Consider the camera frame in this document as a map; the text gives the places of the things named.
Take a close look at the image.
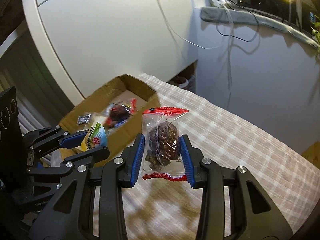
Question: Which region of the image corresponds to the black yellow snack packet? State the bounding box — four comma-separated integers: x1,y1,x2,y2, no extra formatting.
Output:
80,121,107,151

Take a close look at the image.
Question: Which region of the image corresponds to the small silver blue candy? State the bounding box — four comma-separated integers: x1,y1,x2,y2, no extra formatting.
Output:
77,113,92,126

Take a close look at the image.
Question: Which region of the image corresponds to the plaid tablecloth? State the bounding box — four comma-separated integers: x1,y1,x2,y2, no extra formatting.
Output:
122,73,319,239

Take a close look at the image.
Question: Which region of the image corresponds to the potted spider plant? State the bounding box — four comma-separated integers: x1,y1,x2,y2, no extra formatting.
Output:
311,15,320,43

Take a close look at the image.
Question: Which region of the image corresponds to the brown cardboard box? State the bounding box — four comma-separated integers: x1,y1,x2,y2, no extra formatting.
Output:
59,75,160,166

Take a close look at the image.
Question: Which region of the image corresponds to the red clear date packet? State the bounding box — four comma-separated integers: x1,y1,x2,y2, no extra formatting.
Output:
103,98,137,128

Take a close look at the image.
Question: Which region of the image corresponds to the grey windowsill cloth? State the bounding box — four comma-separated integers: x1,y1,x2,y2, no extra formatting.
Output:
200,7,319,49

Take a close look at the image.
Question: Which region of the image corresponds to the white cable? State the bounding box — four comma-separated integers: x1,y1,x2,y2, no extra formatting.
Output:
149,0,234,91

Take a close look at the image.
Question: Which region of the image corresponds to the white power strip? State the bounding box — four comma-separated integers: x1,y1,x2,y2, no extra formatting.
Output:
209,0,229,8

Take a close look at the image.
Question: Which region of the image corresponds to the black cable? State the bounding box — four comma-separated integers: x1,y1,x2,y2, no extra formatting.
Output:
206,0,261,42

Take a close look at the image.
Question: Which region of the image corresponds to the clear walnut snack packet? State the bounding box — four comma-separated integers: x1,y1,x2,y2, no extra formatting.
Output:
142,107,189,181

